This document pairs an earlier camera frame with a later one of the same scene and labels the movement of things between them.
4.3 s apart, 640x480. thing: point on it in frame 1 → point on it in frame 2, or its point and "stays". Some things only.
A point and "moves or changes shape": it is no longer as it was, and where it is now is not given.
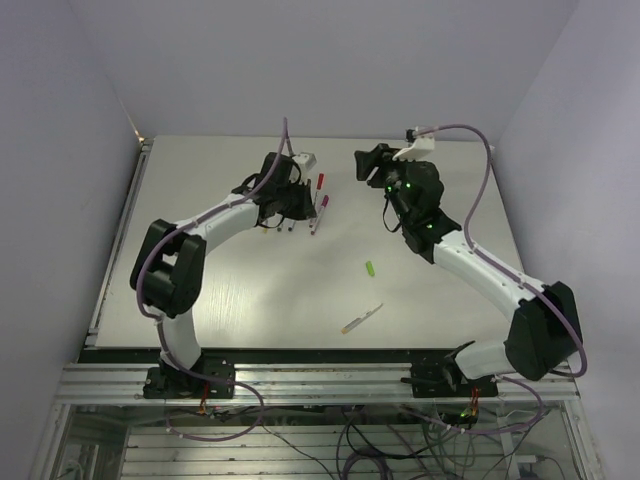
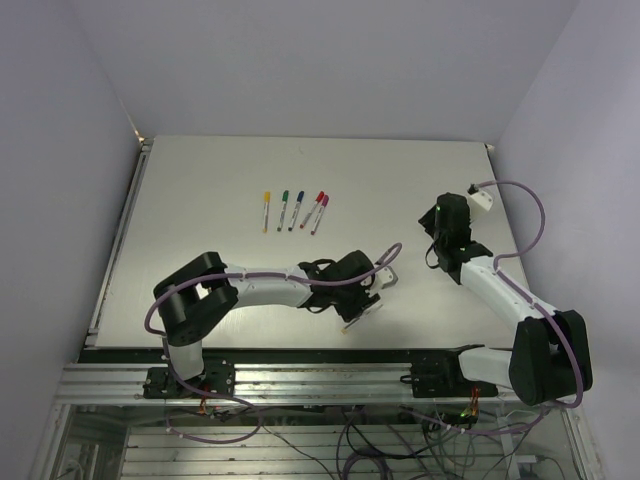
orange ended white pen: x=359 y=319 stays
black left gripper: x=306 y=209 → x=366 y=301
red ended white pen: x=319 y=186 moves or changes shape
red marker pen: x=324 y=205 stays
